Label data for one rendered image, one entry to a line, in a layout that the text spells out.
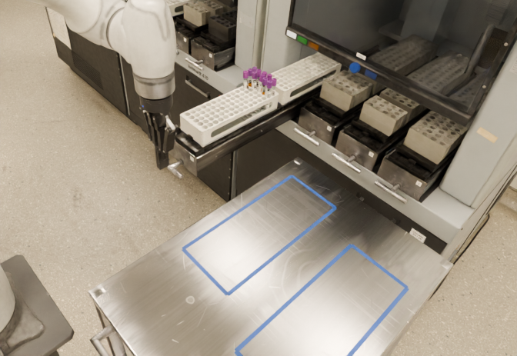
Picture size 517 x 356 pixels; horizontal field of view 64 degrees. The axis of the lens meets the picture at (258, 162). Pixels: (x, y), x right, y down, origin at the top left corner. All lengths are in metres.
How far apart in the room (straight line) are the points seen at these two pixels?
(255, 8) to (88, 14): 0.67
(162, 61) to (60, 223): 1.33
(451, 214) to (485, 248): 1.07
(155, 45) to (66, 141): 1.70
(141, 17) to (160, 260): 0.48
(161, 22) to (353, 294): 0.65
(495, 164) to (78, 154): 1.95
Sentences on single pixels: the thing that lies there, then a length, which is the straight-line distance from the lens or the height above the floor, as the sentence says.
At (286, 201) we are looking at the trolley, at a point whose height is 0.82.
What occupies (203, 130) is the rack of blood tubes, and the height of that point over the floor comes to 0.87.
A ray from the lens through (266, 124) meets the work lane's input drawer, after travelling 1.26.
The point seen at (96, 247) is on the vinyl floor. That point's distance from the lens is 1.98.
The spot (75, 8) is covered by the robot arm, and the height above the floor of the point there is 1.18.
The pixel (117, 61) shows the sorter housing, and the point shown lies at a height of 0.44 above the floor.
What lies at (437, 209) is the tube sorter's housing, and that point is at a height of 0.73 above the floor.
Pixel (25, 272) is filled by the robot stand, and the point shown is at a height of 0.70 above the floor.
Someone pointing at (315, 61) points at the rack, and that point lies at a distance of 1.48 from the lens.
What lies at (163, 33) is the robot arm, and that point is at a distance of 0.89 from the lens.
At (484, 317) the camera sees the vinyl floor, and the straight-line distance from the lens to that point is 2.06.
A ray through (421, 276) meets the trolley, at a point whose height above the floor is 0.82.
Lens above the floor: 1.55
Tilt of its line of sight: 42 degrees down
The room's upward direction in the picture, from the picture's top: 6 degrees clockwise
